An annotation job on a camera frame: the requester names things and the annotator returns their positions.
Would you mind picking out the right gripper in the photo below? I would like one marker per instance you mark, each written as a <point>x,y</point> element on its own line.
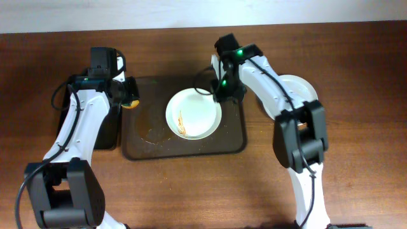
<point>229,95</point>

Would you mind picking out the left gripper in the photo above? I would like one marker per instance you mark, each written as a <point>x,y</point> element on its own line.
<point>131,92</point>

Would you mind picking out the green and yellow sponge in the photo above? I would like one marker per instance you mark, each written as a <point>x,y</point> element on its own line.
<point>130,105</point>

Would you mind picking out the white plate top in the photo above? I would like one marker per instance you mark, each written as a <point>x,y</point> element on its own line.
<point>193,114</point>

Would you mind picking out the white plate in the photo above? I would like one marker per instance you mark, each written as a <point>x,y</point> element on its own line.
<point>299,90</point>
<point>193,114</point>

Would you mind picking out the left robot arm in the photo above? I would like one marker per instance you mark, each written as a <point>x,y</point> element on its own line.
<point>63,190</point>

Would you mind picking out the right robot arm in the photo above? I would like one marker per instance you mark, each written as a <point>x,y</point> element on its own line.
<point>300,137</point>

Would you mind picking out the small black tray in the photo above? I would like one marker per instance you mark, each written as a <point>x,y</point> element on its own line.
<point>108,132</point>

